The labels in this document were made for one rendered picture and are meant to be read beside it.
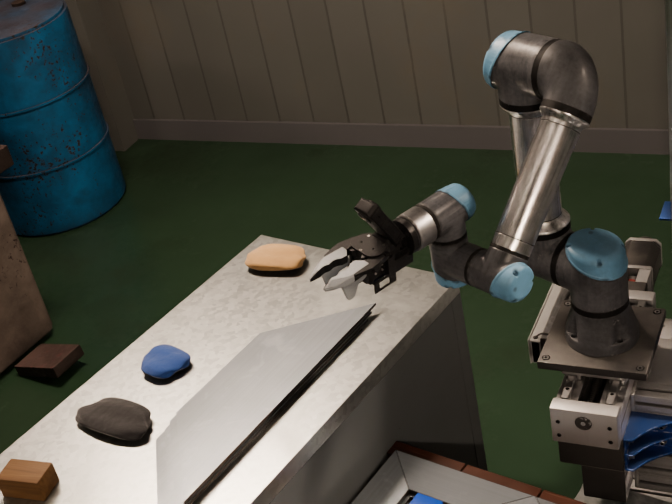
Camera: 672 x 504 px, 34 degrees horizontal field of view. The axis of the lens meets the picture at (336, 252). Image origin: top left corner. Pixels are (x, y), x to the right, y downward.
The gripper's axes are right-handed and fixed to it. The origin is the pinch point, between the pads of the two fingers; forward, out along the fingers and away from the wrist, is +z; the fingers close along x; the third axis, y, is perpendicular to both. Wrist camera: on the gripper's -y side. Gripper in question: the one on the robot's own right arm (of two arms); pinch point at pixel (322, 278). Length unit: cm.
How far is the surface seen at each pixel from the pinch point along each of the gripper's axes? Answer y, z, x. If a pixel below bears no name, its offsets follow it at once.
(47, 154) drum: 148, -78, 317
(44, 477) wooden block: 41, 48, 36
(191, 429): 42, 20, 25
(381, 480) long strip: 61, -8, 1
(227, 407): 41.9, 10.7, 24.8
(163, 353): 45, 9, 52
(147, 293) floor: 178, -69, 228
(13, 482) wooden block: 41, 53, 39
